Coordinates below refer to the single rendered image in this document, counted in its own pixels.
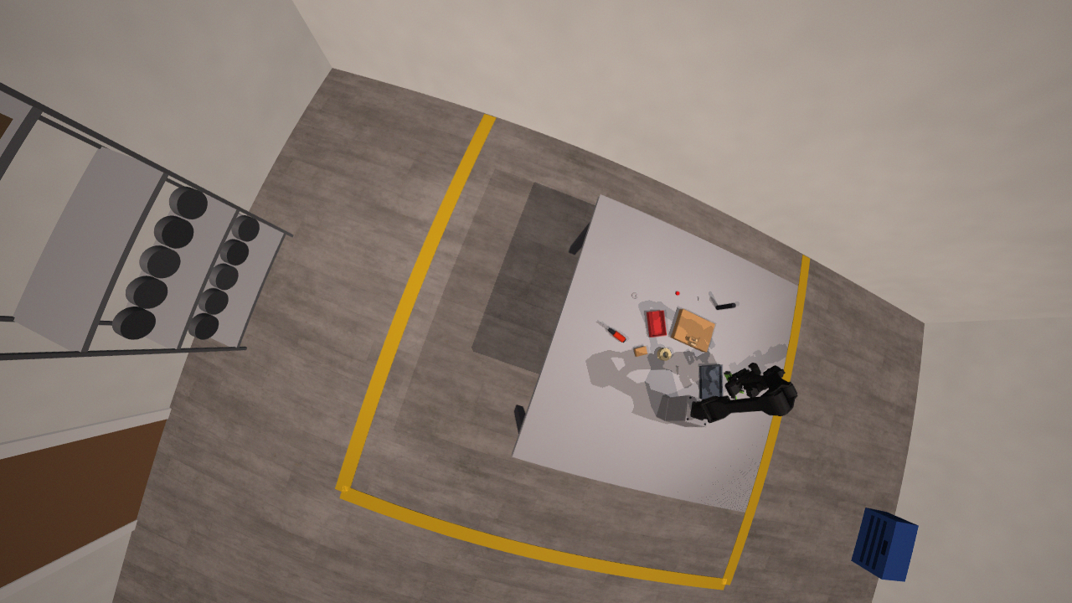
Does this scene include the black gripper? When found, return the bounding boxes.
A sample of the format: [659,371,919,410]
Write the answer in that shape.
[725,363,761,397]

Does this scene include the red-handled screwdriver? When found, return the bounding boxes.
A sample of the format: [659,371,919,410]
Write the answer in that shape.
[602,324,626,343]

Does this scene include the red open tray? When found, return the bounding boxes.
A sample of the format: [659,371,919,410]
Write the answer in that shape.
[647,311,667,338]

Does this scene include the light wooden board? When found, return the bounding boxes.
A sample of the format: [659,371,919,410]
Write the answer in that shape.
[671,309,715,353]

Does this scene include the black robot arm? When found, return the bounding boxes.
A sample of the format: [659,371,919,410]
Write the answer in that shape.
[690,365,798,423]

